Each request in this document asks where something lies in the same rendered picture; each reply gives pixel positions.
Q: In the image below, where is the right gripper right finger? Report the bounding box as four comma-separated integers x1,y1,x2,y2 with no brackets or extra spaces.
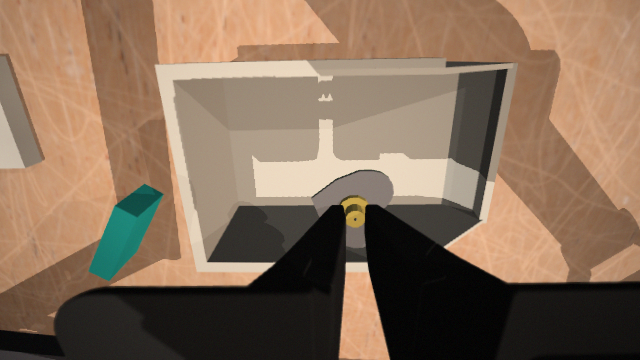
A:
364,205,640,360

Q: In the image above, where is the teal rectangular block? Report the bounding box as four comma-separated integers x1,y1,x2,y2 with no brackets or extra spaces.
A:
89,184,164,281

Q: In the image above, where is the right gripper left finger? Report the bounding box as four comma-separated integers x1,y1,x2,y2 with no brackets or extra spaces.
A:
54,205,346,360

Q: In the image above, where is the white open-top bin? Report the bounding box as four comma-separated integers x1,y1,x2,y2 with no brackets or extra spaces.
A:
155,58,518,272

